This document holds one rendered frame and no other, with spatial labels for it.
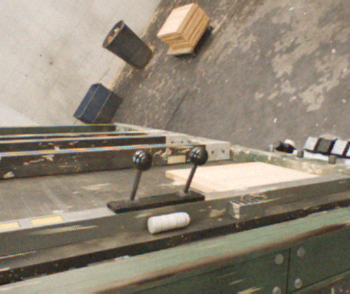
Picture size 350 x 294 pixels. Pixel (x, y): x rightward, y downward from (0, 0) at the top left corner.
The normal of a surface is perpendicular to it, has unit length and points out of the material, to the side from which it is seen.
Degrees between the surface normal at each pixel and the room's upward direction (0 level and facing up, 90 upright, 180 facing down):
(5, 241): 90
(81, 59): 90
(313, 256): 90
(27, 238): 90
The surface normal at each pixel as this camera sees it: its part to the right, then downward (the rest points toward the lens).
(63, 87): 0.50, 0.18
